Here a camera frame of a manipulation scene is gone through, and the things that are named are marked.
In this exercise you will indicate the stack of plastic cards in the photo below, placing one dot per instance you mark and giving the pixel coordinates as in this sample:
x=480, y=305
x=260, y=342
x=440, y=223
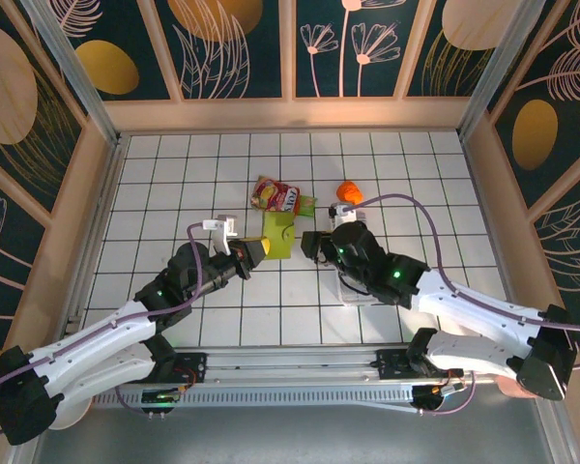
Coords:
x=363, y=218

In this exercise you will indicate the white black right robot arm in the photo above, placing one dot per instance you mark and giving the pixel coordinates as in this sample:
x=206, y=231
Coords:
x=464, y=314

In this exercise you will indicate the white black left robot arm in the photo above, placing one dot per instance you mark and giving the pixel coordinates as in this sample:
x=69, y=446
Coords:
x=116, y=331

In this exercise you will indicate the small green sachet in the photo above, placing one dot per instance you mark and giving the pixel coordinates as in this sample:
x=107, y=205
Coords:
x=308, y=205

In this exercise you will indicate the red yellow candy bag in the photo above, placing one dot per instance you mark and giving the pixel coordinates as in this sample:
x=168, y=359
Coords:
x=275, y=195

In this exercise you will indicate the orange crumpled ball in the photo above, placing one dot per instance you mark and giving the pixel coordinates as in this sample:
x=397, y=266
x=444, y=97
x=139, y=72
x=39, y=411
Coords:
x=349, y=192

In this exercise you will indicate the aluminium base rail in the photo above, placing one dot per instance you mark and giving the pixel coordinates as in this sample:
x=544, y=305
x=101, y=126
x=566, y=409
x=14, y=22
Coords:
x=290, y=362

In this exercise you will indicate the aluminium side rail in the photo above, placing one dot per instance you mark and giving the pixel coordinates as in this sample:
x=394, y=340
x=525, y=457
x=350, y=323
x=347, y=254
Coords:
x=99, y=222

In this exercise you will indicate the aluminium frame post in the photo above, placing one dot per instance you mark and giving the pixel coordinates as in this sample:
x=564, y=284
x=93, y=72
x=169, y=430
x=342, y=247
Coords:
x=74, y=72
x=500, y=72

